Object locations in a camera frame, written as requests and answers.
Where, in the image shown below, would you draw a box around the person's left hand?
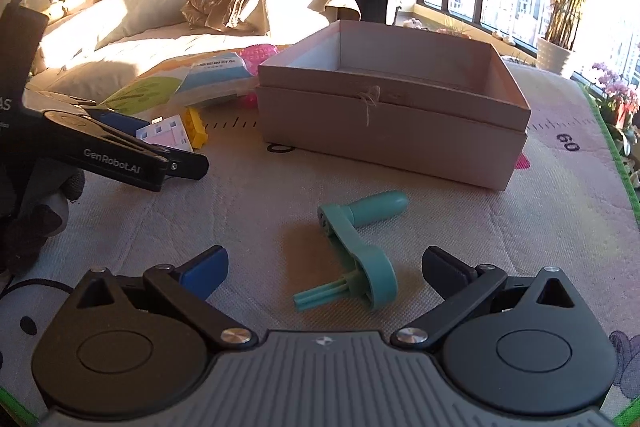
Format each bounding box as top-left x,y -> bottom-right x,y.
0,159 -> 86,278

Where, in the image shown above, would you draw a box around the blue white plastic packet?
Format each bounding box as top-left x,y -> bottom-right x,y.
175,52 -> 258,108

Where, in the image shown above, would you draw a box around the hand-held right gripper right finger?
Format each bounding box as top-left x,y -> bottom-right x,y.
391,246 -> 576,350

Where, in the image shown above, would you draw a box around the white bed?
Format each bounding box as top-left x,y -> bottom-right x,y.
27,0 -> 362,108

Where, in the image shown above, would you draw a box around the yellow toy block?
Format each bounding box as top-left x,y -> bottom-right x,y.
185,107 -> 209,150

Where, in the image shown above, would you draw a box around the white box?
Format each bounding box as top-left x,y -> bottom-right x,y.
136,114 -> 196,152

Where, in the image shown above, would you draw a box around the white plant pot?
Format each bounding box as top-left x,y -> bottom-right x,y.
536,37 -> 579,72

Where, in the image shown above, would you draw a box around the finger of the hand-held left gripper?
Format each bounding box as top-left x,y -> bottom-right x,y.
42,109 -> 210,192
27,91 -> 151,138

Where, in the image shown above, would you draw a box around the printed play mat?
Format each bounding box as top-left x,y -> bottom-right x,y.
0,27 -> 640,427

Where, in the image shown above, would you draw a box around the pink plastic basket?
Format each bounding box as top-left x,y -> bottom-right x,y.
239,44 -> 279,68

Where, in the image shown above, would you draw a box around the teal plastic crank handle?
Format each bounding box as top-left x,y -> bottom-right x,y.
293,190 -> 409,312

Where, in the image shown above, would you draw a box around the beige cardboard box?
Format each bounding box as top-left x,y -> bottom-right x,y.
256,19 -> 532,192

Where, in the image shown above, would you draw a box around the pink orchid flowers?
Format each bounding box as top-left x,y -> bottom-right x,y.
591,62 -> 640,130

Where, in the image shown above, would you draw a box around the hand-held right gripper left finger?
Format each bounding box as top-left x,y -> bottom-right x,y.
75,245 -> 256,350

